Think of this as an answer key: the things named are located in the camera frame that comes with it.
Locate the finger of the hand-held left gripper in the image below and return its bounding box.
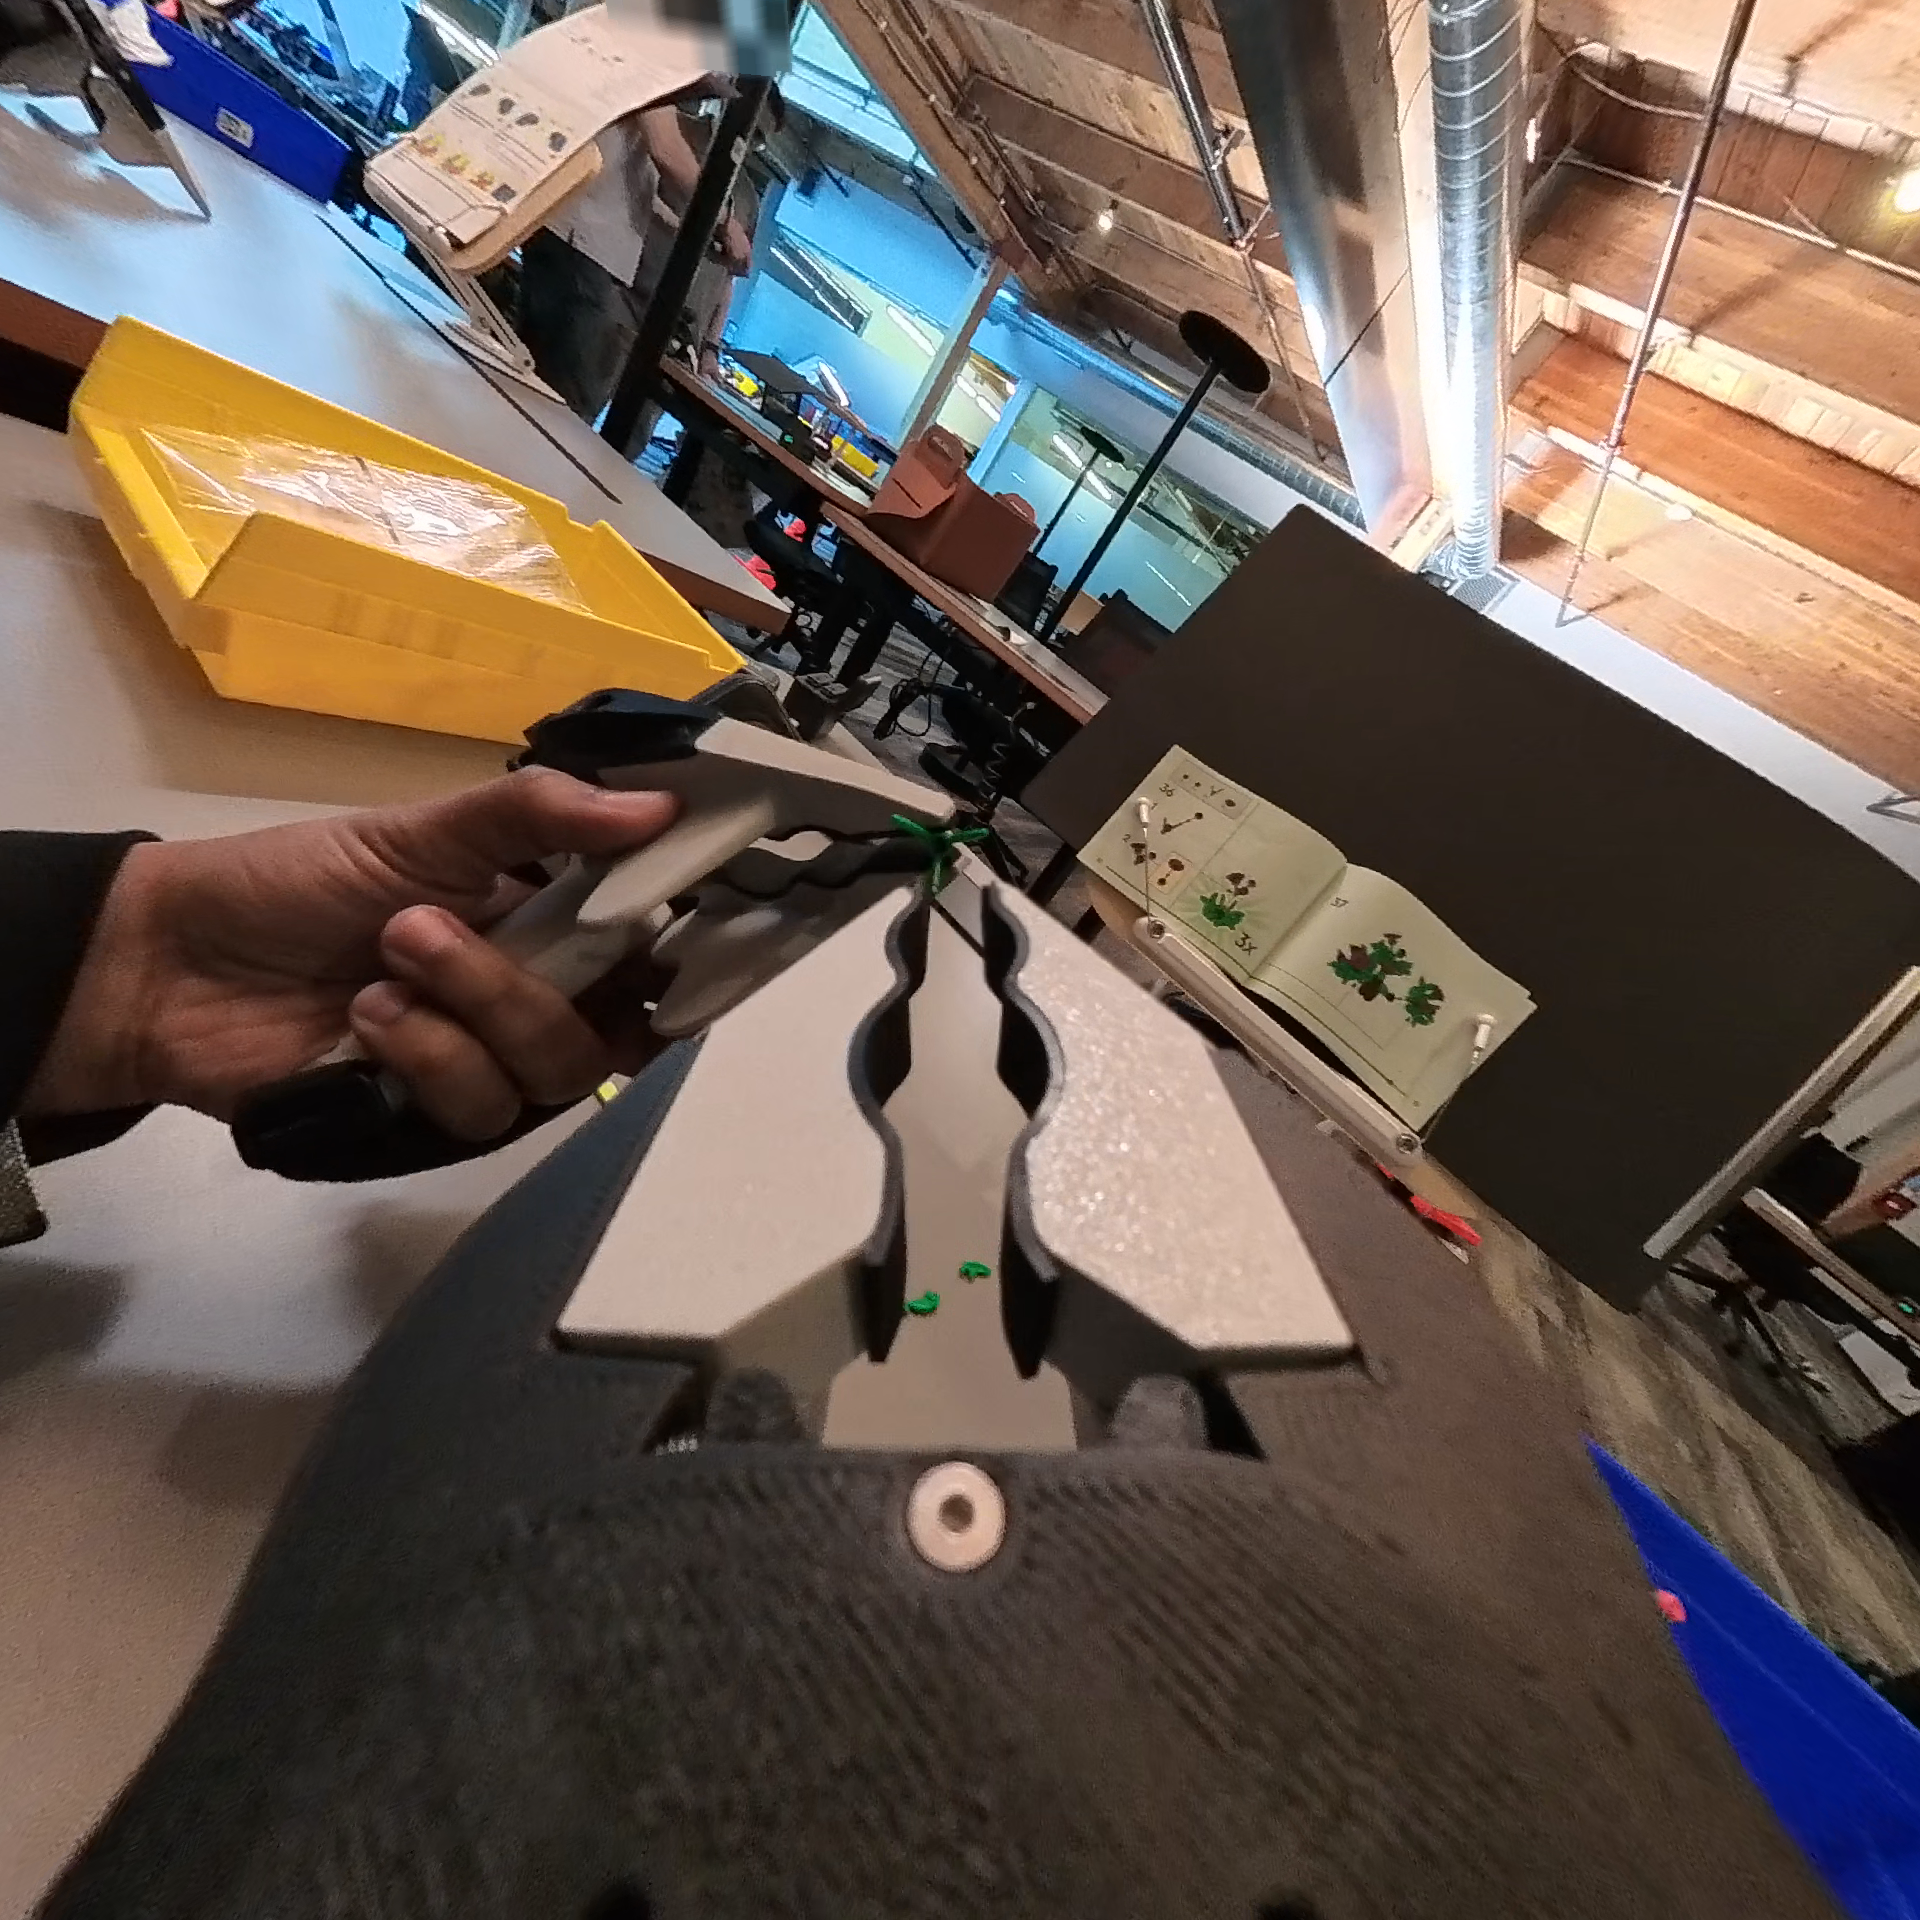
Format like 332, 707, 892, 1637
577, 719, 958, 931
651, 862, 908, 1041

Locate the long wooden table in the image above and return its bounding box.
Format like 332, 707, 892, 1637
659, 352, 1112, 727

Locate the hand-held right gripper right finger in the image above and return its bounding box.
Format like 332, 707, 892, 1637
981, 884, 1362, 1449

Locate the green pronged stem piece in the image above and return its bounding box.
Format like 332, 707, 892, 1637
889, 808, 994, 909

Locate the silver ventilation duct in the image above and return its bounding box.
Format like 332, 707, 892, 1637
1422, 0, 1529, 592

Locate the black metal easel stand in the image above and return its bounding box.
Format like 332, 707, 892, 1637
0, 0, 214, 224

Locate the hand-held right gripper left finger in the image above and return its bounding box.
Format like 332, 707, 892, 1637
555, 887, 935, 1419

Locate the black pole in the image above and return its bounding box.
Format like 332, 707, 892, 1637
598, 65, 798, 452

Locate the clear plastic bag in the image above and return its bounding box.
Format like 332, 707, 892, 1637
142, 421, 591, 607

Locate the white booklet stand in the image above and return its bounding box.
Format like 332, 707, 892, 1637
407, 225, 568, 411
1125, 794, 1502, 1168

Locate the yellow plastic bin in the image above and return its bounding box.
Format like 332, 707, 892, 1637
67, 314, 745, 747

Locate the person's left hand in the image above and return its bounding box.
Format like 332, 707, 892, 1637
29, 768, 684, 1147

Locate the brown cardboard box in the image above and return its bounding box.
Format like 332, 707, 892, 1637
868, 424, 1041, 592

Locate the black floor lamp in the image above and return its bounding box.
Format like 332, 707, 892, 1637
1035, 425, 1132, 559
1078, 308, 1274, 607

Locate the black divider board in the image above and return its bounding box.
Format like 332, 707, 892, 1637
1021, 502, 1920, 1319

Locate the grey partition frame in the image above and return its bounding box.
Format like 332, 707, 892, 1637
1642, 965, 1920, 1267

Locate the open instruction booklet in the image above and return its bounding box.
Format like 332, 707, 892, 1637
364, 0, 721, 277
1078, 747, 1541, 1131

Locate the blue plastic bin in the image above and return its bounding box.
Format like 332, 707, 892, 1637
142, 7, 359, 202
1585, 1437, 1920, 1920

